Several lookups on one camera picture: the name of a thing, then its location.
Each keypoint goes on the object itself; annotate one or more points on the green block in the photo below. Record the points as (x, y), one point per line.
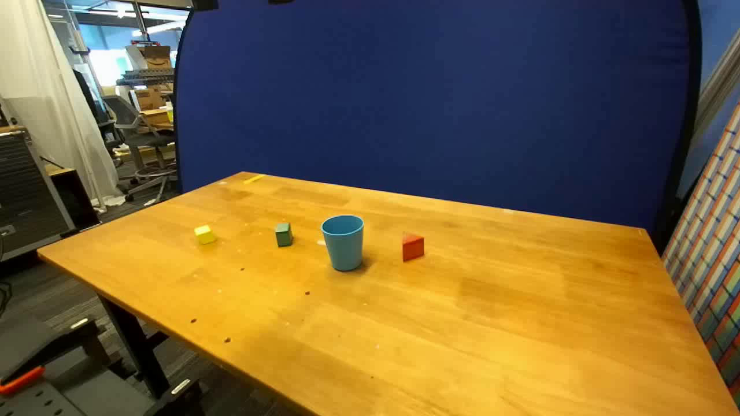
(282, 235)

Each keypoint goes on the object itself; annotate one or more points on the red block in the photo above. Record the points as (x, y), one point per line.
(413, 249)

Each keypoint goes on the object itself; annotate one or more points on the colourful checkered panel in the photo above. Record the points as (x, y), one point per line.
(704, 256)

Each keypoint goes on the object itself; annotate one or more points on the yellow block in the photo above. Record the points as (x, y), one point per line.
(204, 235)

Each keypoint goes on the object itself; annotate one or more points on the blue cup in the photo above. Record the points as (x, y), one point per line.
(344, 237)

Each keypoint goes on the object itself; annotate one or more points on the blue round backdrop screen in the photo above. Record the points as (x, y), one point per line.
(565, 108)

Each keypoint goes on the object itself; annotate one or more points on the black equipment with orange handle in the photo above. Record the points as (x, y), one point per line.
(69, 374)

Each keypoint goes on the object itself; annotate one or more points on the shelf with boxes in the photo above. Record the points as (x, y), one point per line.
(148, 82)

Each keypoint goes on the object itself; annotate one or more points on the black cabinet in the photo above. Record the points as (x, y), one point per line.
(30, 208)

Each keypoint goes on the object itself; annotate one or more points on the black table leg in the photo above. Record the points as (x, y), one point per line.
(139, 347)

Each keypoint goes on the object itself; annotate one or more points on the white curtain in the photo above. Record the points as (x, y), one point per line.
(42, 94)

